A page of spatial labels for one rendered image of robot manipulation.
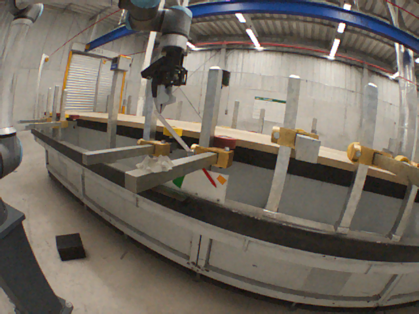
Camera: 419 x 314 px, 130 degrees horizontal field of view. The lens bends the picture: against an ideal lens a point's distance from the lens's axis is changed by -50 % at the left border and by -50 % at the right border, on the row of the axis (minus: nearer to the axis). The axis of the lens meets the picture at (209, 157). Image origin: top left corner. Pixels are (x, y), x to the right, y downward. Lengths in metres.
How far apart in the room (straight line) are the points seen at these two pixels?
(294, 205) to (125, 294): 1.00
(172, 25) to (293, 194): 0.76
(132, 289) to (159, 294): 0.16
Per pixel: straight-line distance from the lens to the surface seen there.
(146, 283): 1.24
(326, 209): 0.84
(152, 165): 0.36
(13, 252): 0.81
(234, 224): 0.62
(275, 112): 7.76
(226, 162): 0.58
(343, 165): 0.74
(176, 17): 0.66
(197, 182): 0.64
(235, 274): 1.14
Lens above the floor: 0.97
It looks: 12 degrees down
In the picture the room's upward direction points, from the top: 8 degrees clockwise
